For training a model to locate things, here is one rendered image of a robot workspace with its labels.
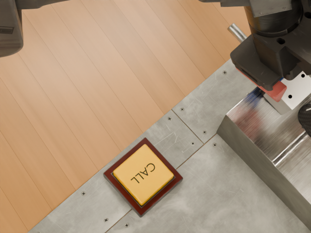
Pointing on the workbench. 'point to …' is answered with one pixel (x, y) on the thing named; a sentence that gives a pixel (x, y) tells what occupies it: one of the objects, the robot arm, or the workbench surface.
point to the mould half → (273, 149)
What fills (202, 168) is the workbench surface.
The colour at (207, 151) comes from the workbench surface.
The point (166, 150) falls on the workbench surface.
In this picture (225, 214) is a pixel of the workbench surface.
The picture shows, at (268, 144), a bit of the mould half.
